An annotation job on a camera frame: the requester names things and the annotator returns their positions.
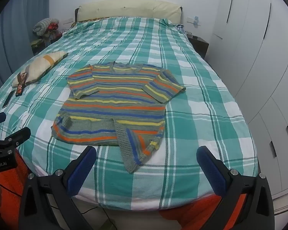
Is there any black floor cable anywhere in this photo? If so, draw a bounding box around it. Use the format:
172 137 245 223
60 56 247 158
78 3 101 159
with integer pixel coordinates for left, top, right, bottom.
50 205 106 215

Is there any white wall socket panel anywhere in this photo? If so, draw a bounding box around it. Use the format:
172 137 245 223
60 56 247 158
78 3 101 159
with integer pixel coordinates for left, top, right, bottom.
187 17 202 27

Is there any white wardrobe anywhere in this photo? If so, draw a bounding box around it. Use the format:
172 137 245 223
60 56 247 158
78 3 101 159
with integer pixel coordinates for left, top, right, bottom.
205 0 288 200

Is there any green plaid blanket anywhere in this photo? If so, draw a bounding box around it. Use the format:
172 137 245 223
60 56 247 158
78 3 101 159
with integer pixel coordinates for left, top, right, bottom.
0 16 258 211

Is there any cream patterned pillow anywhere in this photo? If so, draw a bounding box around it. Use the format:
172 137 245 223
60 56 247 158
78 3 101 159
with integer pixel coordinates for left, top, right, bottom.
12 51 69 88

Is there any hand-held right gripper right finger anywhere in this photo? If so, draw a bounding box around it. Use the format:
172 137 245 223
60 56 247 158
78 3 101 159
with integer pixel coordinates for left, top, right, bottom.
196 146 275 230

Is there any dark wooden nightstand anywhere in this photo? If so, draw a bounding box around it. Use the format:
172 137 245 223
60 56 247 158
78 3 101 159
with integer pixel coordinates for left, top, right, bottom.
186 35 210 59

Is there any striped knitted sweater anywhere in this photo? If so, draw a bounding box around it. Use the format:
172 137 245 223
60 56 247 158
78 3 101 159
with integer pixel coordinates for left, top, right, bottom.
51 62 186 174

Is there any cream padded headboard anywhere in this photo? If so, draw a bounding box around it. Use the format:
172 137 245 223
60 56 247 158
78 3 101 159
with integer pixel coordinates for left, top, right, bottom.
75 0 183 23

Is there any blue curtain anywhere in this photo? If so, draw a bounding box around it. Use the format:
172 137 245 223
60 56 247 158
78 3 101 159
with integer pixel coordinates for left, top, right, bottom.
0 0 50 101

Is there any pile of clothes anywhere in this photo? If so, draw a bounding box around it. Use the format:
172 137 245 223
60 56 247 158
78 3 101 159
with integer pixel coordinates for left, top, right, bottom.
30 30 63 55

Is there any black phone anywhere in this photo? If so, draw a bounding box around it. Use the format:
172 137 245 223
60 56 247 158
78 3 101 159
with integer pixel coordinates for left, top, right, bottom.
2 90 16 109

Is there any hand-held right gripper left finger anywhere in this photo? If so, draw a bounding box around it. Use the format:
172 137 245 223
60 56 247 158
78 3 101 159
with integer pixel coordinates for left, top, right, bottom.
19 146 97 230

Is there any brown printed packet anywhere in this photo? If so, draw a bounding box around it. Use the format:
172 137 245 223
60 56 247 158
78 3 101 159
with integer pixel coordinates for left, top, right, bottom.
15 72 28 97

